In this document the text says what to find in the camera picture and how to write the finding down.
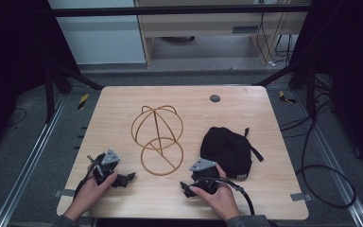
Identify black cap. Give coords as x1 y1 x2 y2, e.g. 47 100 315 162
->
199 126 265 182

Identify white cabinet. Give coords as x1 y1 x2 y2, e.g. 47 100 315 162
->
47 0 147 66

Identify person's left hand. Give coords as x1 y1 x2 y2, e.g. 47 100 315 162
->
63 171 119 222

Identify golden wire hat stand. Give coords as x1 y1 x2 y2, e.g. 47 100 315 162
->
130 104 184 177

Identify black horizontal frame bar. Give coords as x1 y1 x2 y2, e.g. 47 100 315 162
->
48 4 312 18

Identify person's right hand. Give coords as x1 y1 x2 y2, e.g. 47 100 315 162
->
188 163 242 222

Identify light wooden desk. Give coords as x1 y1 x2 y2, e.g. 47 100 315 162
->
133 0 313 69

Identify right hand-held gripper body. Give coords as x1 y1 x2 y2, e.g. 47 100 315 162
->
188 157 222 195

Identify grey metal table bracket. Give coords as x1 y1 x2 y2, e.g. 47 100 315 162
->
289 192 314 202
53 188 77 199

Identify thin black floor cable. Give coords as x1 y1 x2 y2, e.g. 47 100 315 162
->
5 107 28 128

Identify aluminium floor rail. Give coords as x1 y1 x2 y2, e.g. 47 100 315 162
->
0 94 68 227
295 89 363 227

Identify yellow black tape strip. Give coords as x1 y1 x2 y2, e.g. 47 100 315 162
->
77 93 90 111
278 90 297 105

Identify black metal stand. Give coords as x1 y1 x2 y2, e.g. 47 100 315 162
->
43 61 104 125
251 61 318 121

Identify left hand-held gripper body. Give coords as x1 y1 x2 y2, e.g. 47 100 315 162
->
87 148 122 187

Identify black looped floor cable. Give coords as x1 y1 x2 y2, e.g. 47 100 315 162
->
278 91 357 210

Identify dark curtain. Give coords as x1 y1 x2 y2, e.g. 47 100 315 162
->
0 0 80 160
291 0 363 176

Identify black hanging desk cables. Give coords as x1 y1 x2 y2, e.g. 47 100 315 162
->
255 11 295 68

